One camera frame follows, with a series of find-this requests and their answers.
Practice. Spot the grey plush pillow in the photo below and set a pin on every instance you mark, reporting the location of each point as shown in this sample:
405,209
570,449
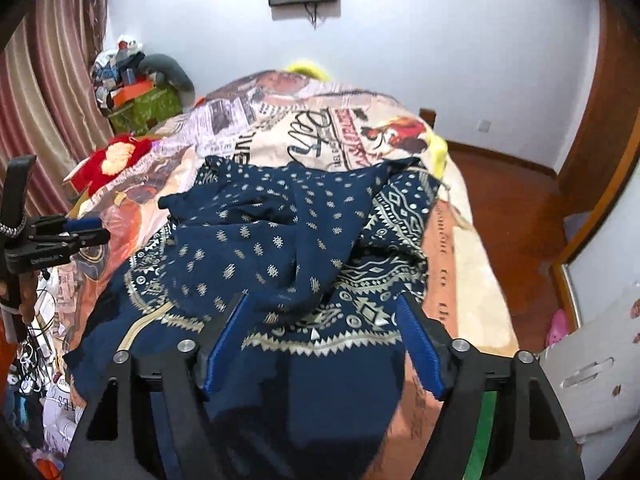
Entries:
172,72

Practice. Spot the navy patterned hooded jacket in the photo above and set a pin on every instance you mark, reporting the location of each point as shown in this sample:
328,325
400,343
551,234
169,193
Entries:
300,240

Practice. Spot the bed with printed cover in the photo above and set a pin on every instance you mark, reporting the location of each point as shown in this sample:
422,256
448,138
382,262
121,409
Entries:
320,125

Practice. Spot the green patterned box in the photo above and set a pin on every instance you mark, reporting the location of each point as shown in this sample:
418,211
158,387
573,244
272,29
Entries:
150,107

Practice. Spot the white wall socket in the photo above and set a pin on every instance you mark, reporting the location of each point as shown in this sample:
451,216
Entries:
483,125

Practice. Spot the striped brown curtain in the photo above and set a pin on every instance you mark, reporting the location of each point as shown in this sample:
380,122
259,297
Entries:
55,85

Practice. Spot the red plush toy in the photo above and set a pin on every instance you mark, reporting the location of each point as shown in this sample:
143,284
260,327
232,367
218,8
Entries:
115,157

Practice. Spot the pile of clothes and bags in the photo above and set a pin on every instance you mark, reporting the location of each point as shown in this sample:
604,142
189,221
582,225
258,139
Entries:
117,62

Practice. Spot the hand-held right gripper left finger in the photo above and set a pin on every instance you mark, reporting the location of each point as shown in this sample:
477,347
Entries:
227,345

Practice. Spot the green cloth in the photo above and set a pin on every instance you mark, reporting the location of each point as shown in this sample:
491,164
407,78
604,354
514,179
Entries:
480,435

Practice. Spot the orange box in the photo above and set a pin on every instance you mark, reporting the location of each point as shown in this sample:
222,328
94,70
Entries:
135,94

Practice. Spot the yellow pillow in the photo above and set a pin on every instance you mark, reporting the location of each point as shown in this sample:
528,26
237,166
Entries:
305,66

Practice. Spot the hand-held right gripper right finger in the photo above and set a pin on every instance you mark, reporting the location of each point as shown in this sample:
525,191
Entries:
420,350

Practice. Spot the wooden bed post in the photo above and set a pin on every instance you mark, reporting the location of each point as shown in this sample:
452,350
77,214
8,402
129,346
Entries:
427,116

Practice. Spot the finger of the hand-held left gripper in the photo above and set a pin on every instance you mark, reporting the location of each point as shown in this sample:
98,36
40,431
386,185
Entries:
90,239
82,223

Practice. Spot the wooden door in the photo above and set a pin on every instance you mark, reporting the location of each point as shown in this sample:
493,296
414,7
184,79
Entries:
605,135

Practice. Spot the white board with stickers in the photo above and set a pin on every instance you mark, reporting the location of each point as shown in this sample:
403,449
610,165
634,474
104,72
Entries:
600,350

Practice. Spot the pink plastic toy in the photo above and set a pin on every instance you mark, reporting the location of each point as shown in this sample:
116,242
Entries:
557,330

